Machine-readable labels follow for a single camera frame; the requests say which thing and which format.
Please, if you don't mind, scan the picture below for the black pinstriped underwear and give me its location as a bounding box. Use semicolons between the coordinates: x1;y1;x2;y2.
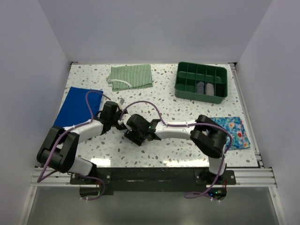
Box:
124;131;139;144

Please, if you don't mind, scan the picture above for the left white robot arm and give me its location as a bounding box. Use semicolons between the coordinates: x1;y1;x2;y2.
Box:
37;101;122;184

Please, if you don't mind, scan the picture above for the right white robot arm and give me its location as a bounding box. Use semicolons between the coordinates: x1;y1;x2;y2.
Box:
119;114;230;184

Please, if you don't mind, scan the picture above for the blue folded underwear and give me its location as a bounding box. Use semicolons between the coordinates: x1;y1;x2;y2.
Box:
53;87;91;128

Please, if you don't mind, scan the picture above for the green striped underwear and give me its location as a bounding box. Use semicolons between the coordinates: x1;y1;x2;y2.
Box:
106;64;153;91

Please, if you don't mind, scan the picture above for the rolled blue striped underwear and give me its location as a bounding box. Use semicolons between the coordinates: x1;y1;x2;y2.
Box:
195;81;205;94

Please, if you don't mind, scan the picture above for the rolled grey striped underwear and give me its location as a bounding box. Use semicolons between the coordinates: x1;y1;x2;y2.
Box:
205;83;215;96

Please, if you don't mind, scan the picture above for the blue floral underwear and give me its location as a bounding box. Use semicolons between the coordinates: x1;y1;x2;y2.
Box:
210;117;250;150

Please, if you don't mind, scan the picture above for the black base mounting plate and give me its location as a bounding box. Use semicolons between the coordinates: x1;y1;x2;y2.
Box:
70;167;236;200

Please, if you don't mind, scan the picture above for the green divided storage bin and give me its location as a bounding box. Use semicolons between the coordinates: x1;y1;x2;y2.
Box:
174;62;228;104

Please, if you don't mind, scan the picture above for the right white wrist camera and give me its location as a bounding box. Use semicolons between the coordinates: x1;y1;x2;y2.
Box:
118;113;131;125

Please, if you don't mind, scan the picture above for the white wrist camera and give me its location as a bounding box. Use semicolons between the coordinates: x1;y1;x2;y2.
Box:
118;113;131;125
119;98;125;105

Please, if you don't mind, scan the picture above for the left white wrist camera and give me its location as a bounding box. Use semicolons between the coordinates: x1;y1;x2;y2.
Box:
119;98;125;105

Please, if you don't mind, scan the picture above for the aluminium frame rail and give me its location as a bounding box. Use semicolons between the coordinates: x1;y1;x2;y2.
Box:
30;62;279;188

